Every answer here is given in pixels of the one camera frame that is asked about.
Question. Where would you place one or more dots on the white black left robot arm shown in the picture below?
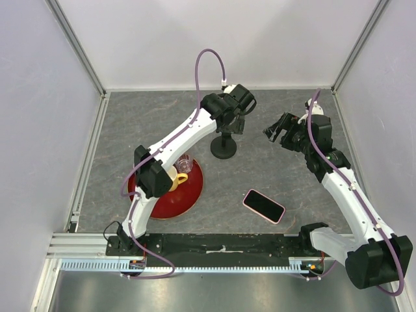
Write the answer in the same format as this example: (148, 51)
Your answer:
(151, 171)

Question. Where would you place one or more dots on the black phone stand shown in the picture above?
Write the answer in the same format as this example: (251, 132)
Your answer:
(224, 147)

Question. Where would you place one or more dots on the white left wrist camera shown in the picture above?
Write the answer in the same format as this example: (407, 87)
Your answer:
(239, 98)

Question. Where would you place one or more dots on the red round tray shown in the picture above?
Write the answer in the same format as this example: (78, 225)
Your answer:
(182, 198)

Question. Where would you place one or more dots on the aluminium frame rail front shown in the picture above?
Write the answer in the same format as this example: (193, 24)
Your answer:
(82, 243)

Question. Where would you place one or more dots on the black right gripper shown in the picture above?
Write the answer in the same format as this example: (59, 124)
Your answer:
(290, 123)

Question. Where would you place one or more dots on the light blue cable duct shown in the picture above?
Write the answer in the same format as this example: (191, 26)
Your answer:
(291, 265)

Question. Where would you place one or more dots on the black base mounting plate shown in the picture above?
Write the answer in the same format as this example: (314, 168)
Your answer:
(167, 244)

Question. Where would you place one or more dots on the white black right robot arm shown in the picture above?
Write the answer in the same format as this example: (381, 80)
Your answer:
(376, 255)

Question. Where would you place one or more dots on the aluminium frame post right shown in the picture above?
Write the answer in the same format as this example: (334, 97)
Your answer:
(362, 39)

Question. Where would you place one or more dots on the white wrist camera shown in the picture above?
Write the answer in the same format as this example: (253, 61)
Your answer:
(239, 98)
(316, 109)

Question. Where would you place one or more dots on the aluminium frame post left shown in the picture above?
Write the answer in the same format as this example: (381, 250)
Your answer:
(73, 40)

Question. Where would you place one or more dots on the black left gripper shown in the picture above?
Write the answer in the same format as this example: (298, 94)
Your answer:
(238, 127)

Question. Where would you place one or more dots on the aluminium frame post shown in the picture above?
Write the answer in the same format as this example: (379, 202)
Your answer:
(73, 40)
(362, 39)

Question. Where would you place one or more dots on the clear drinking glass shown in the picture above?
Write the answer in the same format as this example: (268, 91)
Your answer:
(184, 163)

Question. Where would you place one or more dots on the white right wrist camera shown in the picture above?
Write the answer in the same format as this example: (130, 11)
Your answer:
(316, 109)

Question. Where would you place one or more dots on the yellow mug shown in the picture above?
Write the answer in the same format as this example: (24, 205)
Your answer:
(176, 177)

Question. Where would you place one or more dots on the phone with pink case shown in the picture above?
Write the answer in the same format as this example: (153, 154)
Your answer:
(264, 206)

